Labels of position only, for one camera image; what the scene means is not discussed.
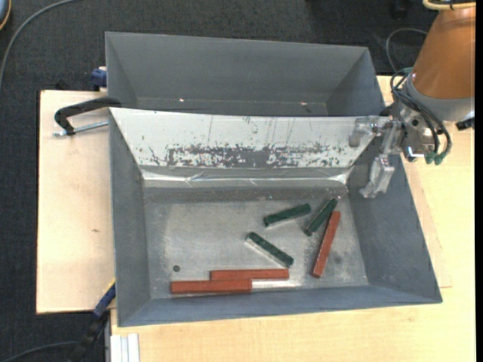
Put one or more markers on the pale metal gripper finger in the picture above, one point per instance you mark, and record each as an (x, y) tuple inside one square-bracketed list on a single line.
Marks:
[(379, 177), (363, 129)]

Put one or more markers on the dark green flat block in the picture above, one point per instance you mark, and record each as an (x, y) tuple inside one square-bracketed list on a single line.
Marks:
[(287, 214), (320, 216), (269, 249)]

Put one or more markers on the red-brown flat block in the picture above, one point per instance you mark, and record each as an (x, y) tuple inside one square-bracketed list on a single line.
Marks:
[(211, 286), (326, 243), (249, 274)]

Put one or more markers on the grey metal bin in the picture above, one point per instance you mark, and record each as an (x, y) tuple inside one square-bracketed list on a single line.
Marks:
[(226, 74)]

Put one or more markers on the pale wood board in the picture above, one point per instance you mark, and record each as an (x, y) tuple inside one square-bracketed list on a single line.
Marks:
[(75, 202)]

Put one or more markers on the black cylinder on white bracket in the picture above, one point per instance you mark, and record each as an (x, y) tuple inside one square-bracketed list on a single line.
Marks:
[(464, 123)]

